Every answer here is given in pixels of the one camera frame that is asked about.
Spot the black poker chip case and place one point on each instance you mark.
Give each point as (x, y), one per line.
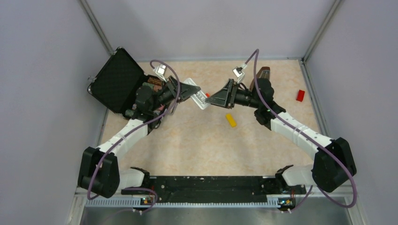
(116, 84)

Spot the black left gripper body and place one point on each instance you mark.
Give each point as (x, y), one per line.
(164, 96)

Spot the yellow toy block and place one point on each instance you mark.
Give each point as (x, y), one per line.
(231, 120)

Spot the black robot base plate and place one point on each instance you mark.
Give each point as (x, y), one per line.
(218, 189)

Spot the white remote control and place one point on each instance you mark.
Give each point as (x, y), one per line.
(199, 97)

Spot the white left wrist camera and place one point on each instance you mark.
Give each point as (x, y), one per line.
(160, 71)

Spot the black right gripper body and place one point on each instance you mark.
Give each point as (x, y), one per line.
(245, 98)

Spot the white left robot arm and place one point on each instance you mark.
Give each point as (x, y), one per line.
(99, 169)

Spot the brown wooden metronome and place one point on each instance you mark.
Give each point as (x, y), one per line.
(264, 72)

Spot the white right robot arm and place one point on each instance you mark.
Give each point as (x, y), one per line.
(333, 162)

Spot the red toy brick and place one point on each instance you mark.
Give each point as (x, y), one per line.
(300, 95)

